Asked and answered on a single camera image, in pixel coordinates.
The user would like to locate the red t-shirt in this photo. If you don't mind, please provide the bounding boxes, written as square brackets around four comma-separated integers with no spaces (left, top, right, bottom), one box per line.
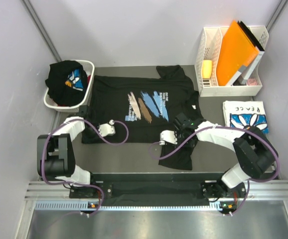
[87,75,93,86]

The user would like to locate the aluminium frame rail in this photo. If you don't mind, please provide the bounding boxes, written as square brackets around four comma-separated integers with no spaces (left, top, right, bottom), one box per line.
[25,180,288,201]

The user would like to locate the white laundry basket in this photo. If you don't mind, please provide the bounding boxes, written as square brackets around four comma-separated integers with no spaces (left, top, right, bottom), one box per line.
[43,60,95,113]

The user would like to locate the folded white daisy t-shirt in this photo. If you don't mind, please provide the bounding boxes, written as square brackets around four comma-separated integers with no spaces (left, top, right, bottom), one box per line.
[223,101,269,134]

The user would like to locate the black brushstroke print t-shirt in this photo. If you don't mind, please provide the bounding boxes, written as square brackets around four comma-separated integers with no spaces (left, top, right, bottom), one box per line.
[81,65,206,171]

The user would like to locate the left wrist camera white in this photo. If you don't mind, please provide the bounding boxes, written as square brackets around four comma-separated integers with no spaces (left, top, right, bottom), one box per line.
[98,120,116,137]

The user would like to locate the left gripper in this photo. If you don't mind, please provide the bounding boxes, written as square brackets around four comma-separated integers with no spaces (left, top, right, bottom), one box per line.
[81,123,104,144]

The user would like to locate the white file organizer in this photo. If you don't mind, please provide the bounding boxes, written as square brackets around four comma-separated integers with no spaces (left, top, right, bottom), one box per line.
[194,27,262,97]

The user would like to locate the black daisy print t-shirt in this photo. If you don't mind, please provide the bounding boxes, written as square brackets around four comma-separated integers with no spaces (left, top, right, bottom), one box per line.
[45,60,88,107]

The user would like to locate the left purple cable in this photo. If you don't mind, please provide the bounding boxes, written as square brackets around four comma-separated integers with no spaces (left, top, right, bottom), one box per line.
[41,118,130,215]

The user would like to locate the white grey binder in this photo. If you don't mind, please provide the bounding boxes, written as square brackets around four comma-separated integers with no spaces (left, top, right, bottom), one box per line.
[233,50,265,86]

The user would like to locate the purple cable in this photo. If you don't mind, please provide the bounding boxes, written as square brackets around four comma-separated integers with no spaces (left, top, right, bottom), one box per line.
[41,118,130,215]
[149,125,281,216]

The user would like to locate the orange folder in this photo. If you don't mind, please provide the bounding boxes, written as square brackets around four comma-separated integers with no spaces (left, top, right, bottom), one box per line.
[216,20,259,86]

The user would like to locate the yellow sponge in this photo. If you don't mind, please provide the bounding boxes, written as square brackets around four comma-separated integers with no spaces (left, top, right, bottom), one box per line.
[201,60,213,79]

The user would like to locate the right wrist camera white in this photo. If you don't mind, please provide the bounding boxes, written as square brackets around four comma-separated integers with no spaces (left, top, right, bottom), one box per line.
[159,130,177,145]

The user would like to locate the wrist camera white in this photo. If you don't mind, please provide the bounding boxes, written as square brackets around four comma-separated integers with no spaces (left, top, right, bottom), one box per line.
[98,120,116,137]
[159,130,177,145]

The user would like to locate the black folder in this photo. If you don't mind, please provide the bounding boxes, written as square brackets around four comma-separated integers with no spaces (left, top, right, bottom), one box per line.
[237,21,265,52]

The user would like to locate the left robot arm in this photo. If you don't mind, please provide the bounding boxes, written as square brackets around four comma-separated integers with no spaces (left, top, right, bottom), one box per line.
[37,106,98,198]

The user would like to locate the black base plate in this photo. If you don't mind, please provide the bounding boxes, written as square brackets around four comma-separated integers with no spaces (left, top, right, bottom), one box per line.
[69,173,249,207]

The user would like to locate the grey cable duct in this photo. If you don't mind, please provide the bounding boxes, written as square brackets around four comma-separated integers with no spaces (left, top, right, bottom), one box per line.
[34,201,236,212]

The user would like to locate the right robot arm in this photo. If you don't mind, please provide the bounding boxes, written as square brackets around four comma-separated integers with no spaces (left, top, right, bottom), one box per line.
[173,113,278,197]

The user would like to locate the pink small item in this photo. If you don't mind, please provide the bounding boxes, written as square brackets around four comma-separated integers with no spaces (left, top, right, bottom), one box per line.
[247,78,258,86]

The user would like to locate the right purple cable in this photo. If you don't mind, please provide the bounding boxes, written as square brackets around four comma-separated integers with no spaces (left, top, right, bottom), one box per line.
[149,125,281,216]

